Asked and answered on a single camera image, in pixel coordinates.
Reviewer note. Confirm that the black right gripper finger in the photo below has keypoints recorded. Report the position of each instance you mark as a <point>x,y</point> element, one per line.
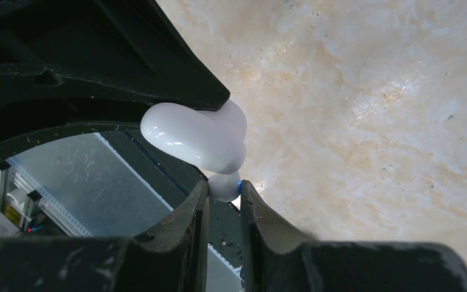
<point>30,124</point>
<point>114,50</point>

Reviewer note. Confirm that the white square charging case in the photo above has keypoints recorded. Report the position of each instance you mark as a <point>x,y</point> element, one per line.
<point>212,140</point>

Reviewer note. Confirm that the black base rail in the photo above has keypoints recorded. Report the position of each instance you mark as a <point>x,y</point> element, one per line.
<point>173,180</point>

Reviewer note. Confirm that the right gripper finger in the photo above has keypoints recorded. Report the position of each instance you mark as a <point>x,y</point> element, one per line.
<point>169,256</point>
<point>279,257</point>

